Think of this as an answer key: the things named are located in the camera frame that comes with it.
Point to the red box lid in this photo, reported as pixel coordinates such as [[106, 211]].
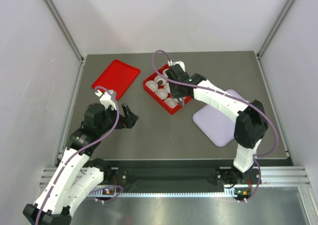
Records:
[[118, 76]]

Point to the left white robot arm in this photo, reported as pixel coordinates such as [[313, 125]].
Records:
[[76, 175]]

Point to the lavender tray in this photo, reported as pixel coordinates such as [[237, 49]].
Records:
[[217, 119]]

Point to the metal serving tongs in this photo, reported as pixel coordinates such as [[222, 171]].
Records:
[[181, 101]]

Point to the aluminium cable duct rail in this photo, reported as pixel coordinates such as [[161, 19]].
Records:
[[271, 176]]

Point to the red chocolate box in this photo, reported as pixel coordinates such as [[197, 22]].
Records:
[[161, 102]]

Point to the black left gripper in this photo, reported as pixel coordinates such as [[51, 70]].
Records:
[[128, 122]]

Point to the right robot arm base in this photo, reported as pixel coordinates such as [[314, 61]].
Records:
[[230, 177]]

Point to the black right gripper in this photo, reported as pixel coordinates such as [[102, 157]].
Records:
[[174, 94]]

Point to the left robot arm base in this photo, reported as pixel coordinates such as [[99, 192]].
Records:
[[113, 175]]

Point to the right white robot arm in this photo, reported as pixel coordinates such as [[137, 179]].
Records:
[[250, 125]]

